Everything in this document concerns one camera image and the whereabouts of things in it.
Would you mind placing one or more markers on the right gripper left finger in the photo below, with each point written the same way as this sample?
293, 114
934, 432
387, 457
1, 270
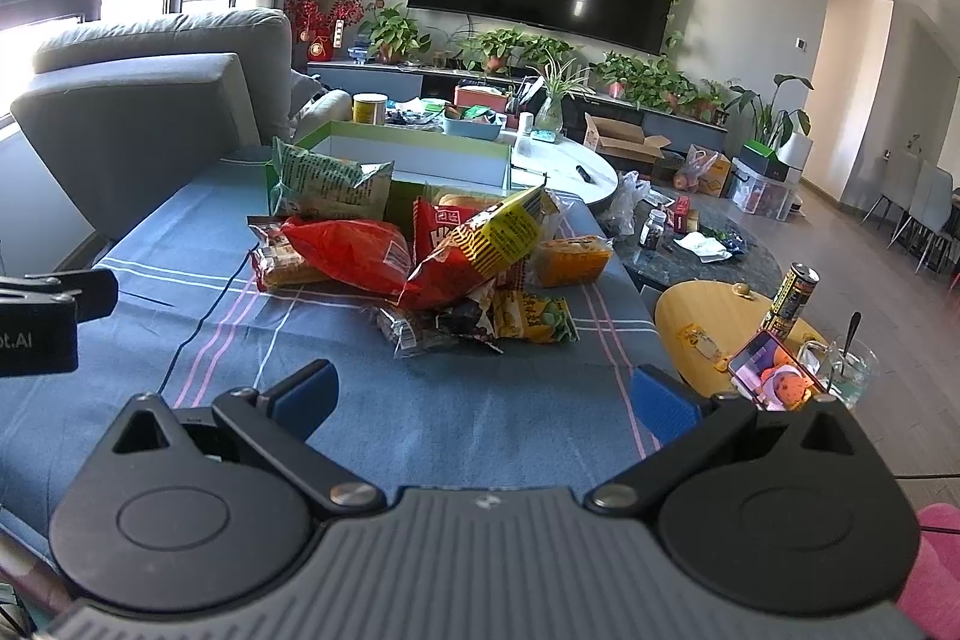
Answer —
273, 428

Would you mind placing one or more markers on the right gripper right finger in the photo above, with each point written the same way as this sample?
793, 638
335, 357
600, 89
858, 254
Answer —
691, 430

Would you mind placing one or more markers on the brown nut snack bag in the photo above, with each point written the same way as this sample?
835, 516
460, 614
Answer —
466, 323

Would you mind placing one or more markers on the red chip bag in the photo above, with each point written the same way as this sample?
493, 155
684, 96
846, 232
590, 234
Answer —
370, 255

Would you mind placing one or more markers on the yellow green snack packet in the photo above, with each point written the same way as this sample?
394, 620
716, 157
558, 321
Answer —
528, 317

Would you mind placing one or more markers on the green snack bag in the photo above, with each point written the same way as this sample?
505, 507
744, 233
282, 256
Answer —
317, 187

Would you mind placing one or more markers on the red yellow snack bag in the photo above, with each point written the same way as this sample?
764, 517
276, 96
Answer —
472, 252

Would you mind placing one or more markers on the red cake packet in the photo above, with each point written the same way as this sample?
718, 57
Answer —
275, 263

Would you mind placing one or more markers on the orange packaged bread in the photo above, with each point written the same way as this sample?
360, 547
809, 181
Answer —
570, 262

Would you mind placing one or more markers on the white sliced bread bag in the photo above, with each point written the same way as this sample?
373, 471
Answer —
465, 201

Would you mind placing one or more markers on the smartphone in pink case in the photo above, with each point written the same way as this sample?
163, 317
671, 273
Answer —
772, 378

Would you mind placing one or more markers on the yellow wooden stool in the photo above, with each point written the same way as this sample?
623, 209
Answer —
727, 318

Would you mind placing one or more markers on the glass cup with spoon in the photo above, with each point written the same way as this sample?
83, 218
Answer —
844, 367

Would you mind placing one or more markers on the blue striped table cloth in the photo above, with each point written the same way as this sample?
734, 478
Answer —
191, 324

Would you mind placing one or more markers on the black yellow drink can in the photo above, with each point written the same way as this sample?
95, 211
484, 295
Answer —
793, 293

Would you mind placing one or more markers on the dark marble round table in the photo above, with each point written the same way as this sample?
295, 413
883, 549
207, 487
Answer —
724, 251

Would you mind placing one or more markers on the dark glass jar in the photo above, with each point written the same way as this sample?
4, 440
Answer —
652, 229

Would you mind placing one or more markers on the grey sofa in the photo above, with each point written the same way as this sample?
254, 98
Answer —
123, 116

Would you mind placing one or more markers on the black marker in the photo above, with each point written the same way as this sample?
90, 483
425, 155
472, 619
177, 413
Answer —
584, 174

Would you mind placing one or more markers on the white round coffee table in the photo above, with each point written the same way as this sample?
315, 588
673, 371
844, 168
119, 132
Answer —
553, 163

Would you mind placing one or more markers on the open cardboard box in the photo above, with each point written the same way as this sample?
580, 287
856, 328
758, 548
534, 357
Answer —
617, 139

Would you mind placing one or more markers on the green cardboard box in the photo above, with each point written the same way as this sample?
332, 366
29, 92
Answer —
420, 157

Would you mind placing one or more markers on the yellow tin can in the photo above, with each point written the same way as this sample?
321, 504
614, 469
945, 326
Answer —
369, 108

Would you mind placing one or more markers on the blue plastic basket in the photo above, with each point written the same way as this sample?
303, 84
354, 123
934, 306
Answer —
484, 128

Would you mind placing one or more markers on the glass vase with plant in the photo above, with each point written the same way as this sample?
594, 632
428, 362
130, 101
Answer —
561, 77

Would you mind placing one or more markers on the red berry decoration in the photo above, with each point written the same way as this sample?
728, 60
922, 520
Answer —
320, 24

